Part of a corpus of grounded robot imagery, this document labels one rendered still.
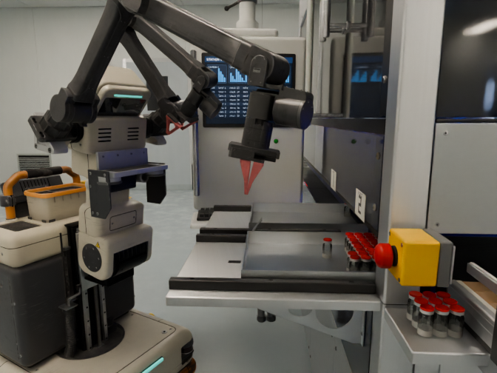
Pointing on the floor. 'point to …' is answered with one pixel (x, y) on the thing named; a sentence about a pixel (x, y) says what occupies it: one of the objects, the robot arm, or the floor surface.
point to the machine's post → (406, 155)
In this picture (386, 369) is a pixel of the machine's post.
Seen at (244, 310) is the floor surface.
